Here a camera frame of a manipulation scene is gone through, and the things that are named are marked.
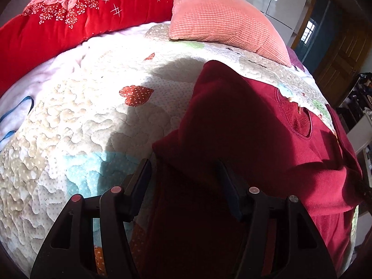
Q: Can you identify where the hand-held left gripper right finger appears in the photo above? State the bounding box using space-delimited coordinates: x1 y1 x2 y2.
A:
216 160 338 279

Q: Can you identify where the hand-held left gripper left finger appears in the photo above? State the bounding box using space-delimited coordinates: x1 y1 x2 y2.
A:
30 158 152 279

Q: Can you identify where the dark red sweater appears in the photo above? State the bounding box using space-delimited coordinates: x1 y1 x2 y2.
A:
142 60 367 279

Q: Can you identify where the heart-patterned quilted bedspread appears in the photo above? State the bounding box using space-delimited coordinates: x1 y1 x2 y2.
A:
0 23 361 279

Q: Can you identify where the purple cloth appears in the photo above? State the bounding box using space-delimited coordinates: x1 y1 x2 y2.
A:
286 46 306 73

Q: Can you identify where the white blue-printed bed sheet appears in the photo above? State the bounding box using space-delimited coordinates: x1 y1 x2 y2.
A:
0 49 90 152

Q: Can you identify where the cluttered storage shelf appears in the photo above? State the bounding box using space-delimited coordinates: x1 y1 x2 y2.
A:
337 73 372 128

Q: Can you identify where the wooden door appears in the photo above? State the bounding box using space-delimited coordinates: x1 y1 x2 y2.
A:
314 20 369 105

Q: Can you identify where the pink textured pillow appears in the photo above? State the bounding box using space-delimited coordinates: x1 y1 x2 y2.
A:
169 0 292 67

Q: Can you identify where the teal door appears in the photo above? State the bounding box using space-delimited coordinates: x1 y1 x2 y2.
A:
292 0 343 73

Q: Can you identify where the red floral comforter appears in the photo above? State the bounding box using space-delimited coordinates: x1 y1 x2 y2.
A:
0 0 175 96

